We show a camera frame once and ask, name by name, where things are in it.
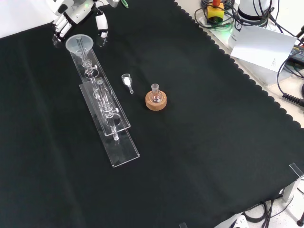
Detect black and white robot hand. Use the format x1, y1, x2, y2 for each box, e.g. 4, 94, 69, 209
46, 0, 110, 43

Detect translucent plastic funnel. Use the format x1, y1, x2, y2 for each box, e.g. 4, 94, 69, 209
65, 35, 95, 63

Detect glass weighing funnel with powder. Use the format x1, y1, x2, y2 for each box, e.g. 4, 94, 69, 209
121, 73, 134, 95

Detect clear acrylic funnel stand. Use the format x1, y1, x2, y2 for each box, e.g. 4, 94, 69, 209
70, 37, 141, 169

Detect small glass round-bottom flask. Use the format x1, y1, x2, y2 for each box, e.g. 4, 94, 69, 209
150, 83, 163, 104

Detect yellow stop button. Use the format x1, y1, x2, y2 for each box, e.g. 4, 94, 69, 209
206, 0, 225, 25

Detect black bench cloth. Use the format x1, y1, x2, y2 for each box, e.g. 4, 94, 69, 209
0, 0, 304, 228

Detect pale white board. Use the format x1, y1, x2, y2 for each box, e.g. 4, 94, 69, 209
228, 25, 298, 73

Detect black power adapter box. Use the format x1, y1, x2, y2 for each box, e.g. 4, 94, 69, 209
290, 44, 304, 63

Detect white power strip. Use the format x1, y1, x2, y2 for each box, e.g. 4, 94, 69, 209
233, 213, 248, 228

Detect cork ring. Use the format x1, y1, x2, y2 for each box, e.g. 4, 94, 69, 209
145, 90, 168, 112

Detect black cables by stop button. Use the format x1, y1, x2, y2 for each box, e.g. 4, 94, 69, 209
194, 0, 238, 31

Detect black coiled cable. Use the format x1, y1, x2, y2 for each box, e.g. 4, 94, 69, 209
276, 56, 304, 107

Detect metal bench bracket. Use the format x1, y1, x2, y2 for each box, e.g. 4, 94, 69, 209
282, 162, 304, 203

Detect black floor cables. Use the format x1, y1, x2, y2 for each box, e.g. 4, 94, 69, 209
244, 199, 295, 228

